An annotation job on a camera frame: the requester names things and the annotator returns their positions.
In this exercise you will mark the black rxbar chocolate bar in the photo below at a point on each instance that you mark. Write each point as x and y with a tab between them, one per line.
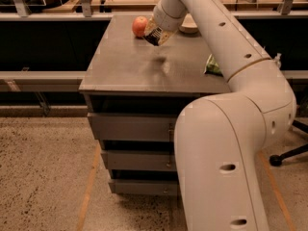
154	37

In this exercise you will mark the green chip bag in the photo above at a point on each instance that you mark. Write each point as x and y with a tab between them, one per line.
211	66

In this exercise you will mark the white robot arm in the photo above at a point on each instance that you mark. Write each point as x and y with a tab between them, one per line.
216	137

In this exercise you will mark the red apple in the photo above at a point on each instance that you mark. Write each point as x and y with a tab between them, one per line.
138	26

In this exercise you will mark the grey bottom drawer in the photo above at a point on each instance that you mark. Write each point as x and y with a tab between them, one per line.
150	187

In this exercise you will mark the grey top drawer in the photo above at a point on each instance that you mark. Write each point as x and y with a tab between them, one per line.
127	127

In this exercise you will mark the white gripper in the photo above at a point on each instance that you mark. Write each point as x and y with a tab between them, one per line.
165	23

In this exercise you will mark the metal railing frame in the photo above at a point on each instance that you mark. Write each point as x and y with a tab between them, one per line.
40	53

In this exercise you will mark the white paper bowl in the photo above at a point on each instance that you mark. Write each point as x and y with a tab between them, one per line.
188	26

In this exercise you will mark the office chair with plastic cover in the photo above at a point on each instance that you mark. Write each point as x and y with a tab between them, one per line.
295	144

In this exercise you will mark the grey drawer cabinet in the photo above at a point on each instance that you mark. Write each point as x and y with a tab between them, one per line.
177	65

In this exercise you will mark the grey drawer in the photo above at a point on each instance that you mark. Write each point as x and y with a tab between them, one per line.
150	187
127	127
138	160

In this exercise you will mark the grey middle drawer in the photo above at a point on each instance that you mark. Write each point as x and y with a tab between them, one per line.
138	160

